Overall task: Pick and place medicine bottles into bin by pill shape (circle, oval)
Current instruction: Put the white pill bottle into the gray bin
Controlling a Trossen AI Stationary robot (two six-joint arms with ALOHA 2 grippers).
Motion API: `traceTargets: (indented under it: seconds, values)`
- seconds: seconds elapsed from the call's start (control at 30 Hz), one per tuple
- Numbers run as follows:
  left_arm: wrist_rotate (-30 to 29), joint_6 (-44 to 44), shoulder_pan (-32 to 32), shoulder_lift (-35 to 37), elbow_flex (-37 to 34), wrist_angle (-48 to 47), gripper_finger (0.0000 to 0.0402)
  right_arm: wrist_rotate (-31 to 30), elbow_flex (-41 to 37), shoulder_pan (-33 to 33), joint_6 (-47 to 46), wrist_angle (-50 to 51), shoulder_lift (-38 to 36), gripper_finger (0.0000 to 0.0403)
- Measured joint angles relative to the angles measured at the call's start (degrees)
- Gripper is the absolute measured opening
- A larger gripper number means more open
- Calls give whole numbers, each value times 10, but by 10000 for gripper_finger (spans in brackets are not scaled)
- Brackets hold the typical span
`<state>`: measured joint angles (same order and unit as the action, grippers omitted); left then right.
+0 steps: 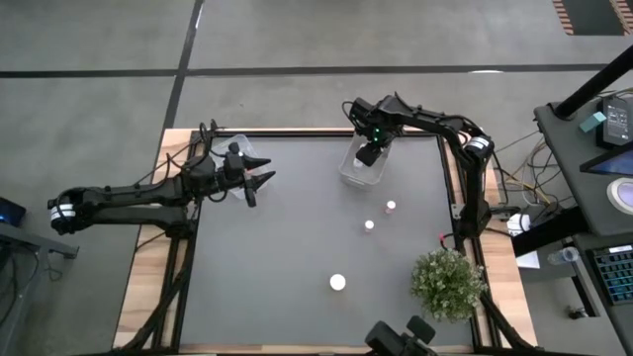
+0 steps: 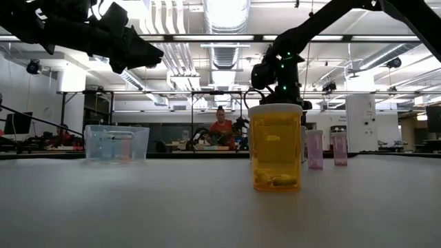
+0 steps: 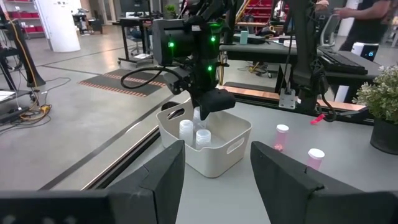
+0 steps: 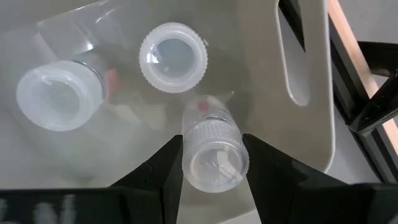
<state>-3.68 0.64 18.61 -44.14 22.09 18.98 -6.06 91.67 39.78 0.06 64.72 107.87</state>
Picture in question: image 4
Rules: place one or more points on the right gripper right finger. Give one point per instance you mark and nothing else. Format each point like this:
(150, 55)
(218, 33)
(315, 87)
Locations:
(286, 189)

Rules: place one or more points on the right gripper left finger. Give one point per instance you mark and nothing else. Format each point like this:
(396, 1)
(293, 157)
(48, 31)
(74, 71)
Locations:
(158, 180)

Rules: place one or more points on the clear bottle with grey capsules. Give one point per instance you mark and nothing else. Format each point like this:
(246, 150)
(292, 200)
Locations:
(214, 146)

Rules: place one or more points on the white opaque pill bottle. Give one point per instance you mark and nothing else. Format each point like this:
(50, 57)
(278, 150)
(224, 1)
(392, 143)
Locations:
(172, 57)

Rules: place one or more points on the clear bottle with yellow pills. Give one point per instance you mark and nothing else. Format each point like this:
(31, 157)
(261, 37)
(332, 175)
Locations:
(59, 96)

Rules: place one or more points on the beige plastic bin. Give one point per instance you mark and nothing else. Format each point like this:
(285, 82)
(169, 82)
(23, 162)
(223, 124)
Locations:
(264, 93)

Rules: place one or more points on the light wooden strip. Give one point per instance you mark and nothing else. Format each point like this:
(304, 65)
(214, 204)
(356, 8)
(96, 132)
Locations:
(345, 31)

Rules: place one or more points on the black aluminium frame rail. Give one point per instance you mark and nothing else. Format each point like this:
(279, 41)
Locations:
(348, 93)

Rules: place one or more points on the black frame brace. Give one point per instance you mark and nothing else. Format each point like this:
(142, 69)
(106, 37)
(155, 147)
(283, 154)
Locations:
(381, 105)

